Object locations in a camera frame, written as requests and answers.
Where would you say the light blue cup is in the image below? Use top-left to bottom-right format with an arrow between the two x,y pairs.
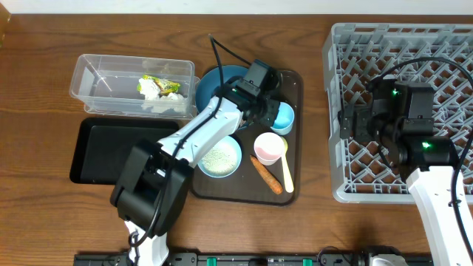
270,102 -> 295,135

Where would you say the yellow green snack wrapper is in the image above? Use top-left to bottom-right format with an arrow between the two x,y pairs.
137,75 -> 180,95

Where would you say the white tissue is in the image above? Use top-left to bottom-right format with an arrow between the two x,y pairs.
137,75 -> 185,109

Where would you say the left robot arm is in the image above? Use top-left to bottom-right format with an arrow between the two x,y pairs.
110,72 -> 282,265

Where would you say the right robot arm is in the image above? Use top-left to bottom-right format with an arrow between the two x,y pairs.
338,76 -> 472,265

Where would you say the grey dishwasher rack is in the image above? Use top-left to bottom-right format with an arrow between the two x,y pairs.
322,23 -> 472,204

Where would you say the pink cup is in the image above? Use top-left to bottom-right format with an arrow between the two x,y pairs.
253,132 -> 285,166

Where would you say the dark blue plate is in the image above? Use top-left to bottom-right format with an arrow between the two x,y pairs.
195,65 -> 248,113

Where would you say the dark brown serving tray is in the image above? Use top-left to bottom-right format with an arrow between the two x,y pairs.
188,68 -> 304,206

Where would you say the light blue rice bowl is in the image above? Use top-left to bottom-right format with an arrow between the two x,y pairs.
198,136 -> 242,178

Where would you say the cream plastic spoon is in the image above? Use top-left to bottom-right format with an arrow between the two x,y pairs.
281,136 -> 294,193

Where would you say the orange carrot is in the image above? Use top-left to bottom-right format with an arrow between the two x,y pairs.
250,155 -> 283,194

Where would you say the clear plastic bin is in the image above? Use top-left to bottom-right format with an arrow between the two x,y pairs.
69,54 -> 200,120

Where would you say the black tray bin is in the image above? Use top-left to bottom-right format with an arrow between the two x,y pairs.
69,117 -> 179,185

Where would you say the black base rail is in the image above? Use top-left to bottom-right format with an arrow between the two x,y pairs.
72,251 -> 433,266

